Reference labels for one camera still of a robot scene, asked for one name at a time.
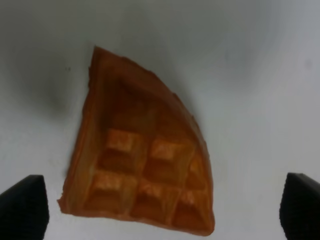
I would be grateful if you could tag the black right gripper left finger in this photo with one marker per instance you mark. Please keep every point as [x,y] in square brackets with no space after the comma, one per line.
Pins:
[24,210]

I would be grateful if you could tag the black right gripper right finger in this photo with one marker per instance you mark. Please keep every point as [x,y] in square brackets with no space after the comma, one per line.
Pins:
[299,211]

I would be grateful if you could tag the orange waffle piece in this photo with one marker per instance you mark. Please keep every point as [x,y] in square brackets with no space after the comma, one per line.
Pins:
[139,155]

